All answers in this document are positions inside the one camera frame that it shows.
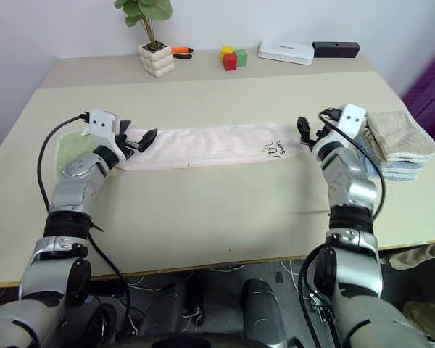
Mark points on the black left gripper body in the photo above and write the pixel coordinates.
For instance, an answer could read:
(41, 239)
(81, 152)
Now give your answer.
(122, 139)

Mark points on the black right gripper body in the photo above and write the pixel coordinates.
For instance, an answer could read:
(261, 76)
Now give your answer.
(322, 132)

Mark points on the long pink striped towel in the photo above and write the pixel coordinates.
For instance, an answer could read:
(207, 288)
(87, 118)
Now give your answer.
(210, 146)

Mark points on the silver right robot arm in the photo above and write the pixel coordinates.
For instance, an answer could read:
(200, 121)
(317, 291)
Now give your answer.
(351, 188)

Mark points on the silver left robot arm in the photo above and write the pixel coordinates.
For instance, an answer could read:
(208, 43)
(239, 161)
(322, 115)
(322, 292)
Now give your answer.
(76, 195)

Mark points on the light green towel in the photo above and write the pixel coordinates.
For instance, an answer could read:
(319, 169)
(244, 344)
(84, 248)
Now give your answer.
(72, 146)

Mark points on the folded beige towel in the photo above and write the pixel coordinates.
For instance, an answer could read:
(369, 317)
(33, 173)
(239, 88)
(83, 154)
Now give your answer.
(398, 139)

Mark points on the folded light blue towel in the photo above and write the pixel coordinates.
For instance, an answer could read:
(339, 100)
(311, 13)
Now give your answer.
(402, 169)

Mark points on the flat white plastic box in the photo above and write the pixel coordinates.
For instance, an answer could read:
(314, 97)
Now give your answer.
(285, 51)

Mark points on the green plant in white pot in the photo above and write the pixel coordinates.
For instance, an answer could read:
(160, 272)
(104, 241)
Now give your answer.
(156, 54)

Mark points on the long black box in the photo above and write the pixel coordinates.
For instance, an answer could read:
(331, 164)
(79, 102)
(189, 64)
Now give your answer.
(336, 49)

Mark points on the orange black pliers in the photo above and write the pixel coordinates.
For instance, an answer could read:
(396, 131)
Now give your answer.
(181, 51)

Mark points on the green wooden cube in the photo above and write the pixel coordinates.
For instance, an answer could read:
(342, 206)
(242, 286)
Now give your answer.
(242, 58)

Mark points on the red wooden cube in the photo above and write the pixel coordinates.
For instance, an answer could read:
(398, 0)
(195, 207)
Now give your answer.
(230, 62)

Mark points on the yellow wooden cube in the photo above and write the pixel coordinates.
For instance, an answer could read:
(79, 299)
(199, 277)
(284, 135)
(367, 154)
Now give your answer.
(225, 50)

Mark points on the purple ribbed object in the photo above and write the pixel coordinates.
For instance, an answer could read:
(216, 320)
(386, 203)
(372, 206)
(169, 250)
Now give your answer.
(429, 87)

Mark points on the crumpled beige cloth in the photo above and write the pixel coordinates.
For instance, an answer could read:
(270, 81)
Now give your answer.
(417, 255)

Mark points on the dark rounded robot leg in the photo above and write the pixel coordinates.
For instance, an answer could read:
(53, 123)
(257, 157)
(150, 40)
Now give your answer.
(262, 311)
(170, 311)

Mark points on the brown woven cloth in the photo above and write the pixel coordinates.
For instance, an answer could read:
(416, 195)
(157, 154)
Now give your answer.
(426, 319)

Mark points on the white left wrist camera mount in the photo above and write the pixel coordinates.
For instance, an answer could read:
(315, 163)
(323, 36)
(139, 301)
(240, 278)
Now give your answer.
(101, 125)

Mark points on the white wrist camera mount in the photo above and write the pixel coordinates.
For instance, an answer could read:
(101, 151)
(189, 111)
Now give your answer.
(351, 117)
(101, 125)

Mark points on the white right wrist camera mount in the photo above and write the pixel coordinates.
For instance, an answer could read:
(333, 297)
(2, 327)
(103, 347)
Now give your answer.
(351, 117)

